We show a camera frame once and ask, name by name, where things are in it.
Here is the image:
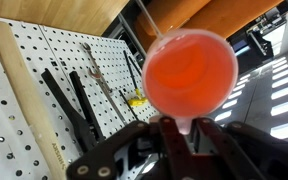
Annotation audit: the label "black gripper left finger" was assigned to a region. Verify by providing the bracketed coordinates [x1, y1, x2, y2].
[66, 117, 200, 180]

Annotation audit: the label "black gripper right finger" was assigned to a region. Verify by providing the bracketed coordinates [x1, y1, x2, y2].
[195, 118, 288, 180]

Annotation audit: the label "pink plastic mug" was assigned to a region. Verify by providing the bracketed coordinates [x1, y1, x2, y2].
[142, 29, 238, 134]

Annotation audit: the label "black pliers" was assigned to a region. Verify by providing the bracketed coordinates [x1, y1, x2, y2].
[41, 69, 105, 152]

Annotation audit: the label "white pegboard panel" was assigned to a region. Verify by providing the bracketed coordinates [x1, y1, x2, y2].
[0, 19, 158, 180]

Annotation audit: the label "lower silver wrench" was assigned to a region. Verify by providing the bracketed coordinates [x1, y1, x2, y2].
[88, 69, 127, 125]

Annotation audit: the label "silver wrench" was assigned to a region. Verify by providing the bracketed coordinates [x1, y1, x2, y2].
[88, 69, 127, 125]
[82, 43, 113, 95]

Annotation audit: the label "upper silver wrench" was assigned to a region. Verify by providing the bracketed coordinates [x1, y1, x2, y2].
[82, 43, 113, 95]

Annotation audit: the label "orange sofa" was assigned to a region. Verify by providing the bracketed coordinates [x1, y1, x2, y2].
[146, 0, 283, 38]

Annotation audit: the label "upper yellow T-handle key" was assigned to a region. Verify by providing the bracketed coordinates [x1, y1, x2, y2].
[123, 51, 147, 106]

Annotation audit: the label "yellow t-handle key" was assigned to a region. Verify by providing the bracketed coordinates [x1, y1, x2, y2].
[123, 51, 147, 106]
[118, 90, 139, 121]

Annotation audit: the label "lower yellow T-handle key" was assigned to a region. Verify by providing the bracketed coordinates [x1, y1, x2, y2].
[118, 90, 139, 121]

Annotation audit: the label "wooden handle hammer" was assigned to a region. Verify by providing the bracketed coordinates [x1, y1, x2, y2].
[0, 21, 66, 180]

